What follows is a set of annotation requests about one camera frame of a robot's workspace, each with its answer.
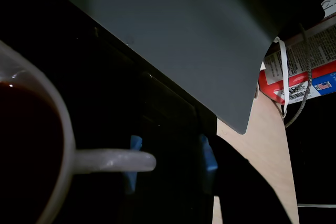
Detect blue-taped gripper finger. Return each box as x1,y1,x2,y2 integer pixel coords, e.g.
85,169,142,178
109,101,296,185
124,134,144,195
198,134,292,224

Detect white mug with dark liquid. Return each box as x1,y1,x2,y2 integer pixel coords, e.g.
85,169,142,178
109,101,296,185
0,40,158,224

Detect black mat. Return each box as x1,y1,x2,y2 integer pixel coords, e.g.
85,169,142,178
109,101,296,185
0,0,218,224

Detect dark grey mat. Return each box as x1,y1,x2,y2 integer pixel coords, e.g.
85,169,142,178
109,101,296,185
39,0,283,135

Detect red blue supplement container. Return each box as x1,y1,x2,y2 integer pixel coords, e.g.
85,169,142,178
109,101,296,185
258,15,336,105

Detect white strap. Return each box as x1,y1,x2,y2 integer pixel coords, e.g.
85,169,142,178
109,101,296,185
272,36,291,119

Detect grey braided cable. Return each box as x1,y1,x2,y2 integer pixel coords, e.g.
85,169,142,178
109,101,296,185
285,23,313,129

